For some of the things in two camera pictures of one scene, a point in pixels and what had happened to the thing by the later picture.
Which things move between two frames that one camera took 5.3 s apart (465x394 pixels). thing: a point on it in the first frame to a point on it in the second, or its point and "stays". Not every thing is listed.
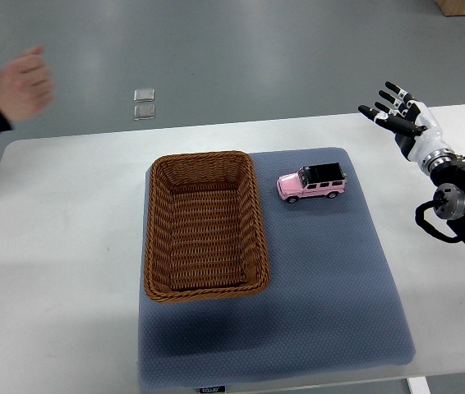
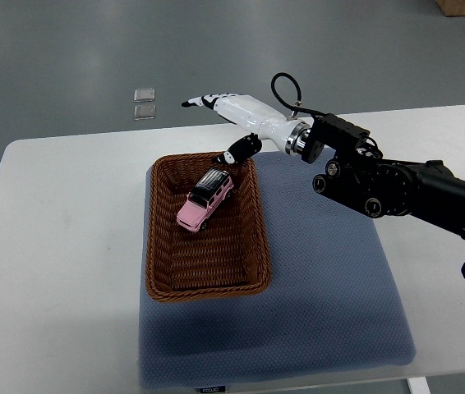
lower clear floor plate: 144,112 stays
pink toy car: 318,180 to 207,195
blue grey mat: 332,303 stays
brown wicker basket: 204,237 stays
